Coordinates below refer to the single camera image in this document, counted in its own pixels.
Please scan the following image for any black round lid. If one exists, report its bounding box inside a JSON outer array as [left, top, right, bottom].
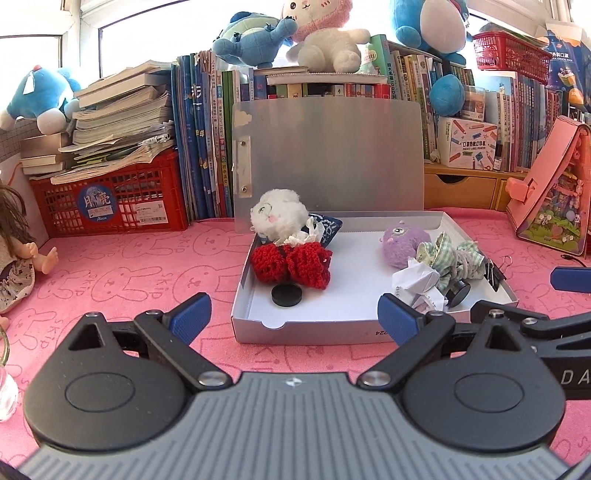
[[270, 283, 303, 308]]

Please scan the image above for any wooden drawer unit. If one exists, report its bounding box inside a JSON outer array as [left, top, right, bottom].
[[424, 163, 526, 211]]

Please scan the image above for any row of blue books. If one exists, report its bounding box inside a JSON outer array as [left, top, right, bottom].
[[168, 50, 254, 221]]

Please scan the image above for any large blue plush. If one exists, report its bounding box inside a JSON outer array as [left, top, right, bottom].
[[391, 0, 469, 117]]

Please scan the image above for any white fluffy plush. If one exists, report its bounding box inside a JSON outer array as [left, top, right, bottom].
[[249, 189, 308, 243]]

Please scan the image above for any stack of books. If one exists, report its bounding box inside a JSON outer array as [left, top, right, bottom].
[[21, 61, 176, 185]]

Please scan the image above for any white colourful box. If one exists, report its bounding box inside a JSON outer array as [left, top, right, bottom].
[[437, 117, 498, 171]]

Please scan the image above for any red plastic crate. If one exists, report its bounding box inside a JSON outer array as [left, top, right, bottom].
[[29, 148, 188, 238]]

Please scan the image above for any black round puck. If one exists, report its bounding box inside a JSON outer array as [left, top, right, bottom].
[[446, 279, 471, 308]]

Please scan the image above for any blue white plush left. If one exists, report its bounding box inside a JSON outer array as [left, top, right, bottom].
[[1, 65, 81, 135]]

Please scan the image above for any blue elephant plush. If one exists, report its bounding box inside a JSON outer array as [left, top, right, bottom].
[[211, 11, 297, 69]]

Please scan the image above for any brown haired doll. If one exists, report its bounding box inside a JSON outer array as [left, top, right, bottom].
[[0, 183, 59, 330]]

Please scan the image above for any grey open cardboard box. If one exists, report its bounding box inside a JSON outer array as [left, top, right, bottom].
[[230, 95, 520, 346]]

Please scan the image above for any row of books right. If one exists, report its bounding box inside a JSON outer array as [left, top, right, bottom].
[[362, 34, 562, 172]]

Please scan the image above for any red basket on books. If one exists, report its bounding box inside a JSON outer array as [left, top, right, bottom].
[[472, 31, 552, 85]]

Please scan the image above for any green checked cloth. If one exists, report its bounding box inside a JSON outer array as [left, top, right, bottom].
[[416, 232, 487, 293]]

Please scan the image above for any red knitted item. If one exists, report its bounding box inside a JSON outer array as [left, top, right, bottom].
[[250, 242, 332, 290]]

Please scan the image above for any black binder clip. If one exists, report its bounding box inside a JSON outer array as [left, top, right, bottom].
[[484, 255, 513, 291]]

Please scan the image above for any blue patterned pouch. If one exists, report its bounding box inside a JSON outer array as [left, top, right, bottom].
[[310, 213, 342, 248]]

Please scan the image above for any white pink plush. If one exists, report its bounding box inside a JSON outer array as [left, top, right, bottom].
[[281, 0, 370, 73]]

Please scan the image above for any pink triangular pencil case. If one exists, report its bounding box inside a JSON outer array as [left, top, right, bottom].
[[506, 116, 590, 257]]

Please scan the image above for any blue cardboard box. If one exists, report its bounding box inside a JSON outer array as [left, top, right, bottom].
[[545, 21, 590, 115]]

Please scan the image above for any purple fuzzy plush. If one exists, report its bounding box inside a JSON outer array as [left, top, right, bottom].
[[381, 221, 431, 269]]

